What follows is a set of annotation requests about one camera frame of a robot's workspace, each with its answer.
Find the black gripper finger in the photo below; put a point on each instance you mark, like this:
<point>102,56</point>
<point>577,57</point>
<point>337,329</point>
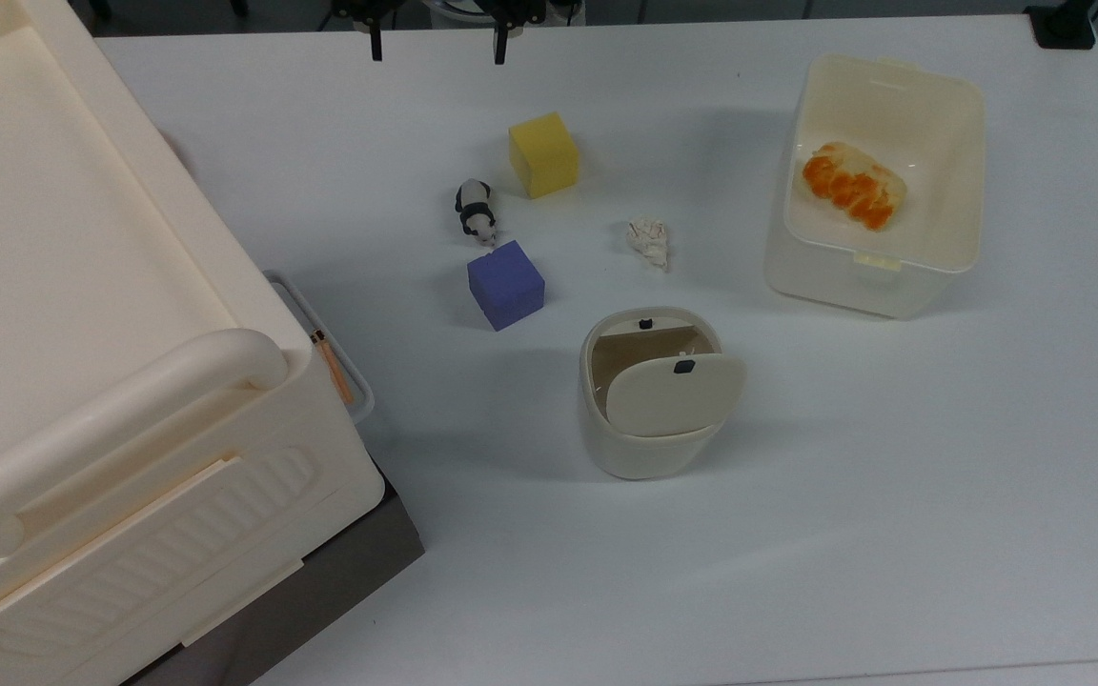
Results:
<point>376,40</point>
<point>500,43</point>

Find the yellow foam cube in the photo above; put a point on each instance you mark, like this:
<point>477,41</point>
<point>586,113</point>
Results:
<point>543,154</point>

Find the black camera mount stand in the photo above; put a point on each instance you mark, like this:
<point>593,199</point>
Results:
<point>1064,27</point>

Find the orange glazed bread toy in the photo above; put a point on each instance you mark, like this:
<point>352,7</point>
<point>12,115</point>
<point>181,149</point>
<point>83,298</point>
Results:
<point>854,186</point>

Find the small panda toy figure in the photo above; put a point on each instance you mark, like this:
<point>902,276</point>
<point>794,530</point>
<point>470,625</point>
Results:
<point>476,211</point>

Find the cream trash can with lid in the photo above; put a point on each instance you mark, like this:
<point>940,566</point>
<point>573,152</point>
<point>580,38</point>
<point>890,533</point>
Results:
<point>649,448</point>

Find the cream open plastic container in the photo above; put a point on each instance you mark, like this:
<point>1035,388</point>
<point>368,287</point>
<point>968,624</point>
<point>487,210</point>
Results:
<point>878,276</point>

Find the purple foam cube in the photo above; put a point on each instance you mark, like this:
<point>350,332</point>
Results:
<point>505,286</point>

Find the white paper ball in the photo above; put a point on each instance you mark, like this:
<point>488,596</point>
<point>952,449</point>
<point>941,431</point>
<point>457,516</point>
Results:
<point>649,240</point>

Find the dark brown base box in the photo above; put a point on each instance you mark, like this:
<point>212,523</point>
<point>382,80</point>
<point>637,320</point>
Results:
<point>358,553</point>

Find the large cream plastic cabinet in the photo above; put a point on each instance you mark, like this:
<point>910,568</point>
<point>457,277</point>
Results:
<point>82,286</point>

